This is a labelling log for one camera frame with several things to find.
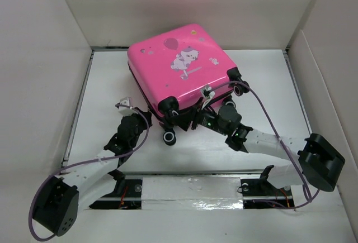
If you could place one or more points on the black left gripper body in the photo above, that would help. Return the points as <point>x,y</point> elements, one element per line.
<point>148,124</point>

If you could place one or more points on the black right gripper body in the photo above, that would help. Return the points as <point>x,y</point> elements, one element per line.
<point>207,119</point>

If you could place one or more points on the pink hard-shell suitcase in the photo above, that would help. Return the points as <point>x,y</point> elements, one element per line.
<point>171,68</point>

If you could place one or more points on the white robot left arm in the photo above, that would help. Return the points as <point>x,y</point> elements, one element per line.
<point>56,203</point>

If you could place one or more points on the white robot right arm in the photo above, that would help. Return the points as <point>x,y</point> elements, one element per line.
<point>313,160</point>

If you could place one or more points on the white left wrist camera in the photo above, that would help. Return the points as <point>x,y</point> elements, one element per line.
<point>125,107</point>

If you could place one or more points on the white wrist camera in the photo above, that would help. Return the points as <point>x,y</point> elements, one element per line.
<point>125,107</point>
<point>207,94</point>

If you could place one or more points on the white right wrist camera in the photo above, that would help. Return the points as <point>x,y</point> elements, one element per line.
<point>207,94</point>

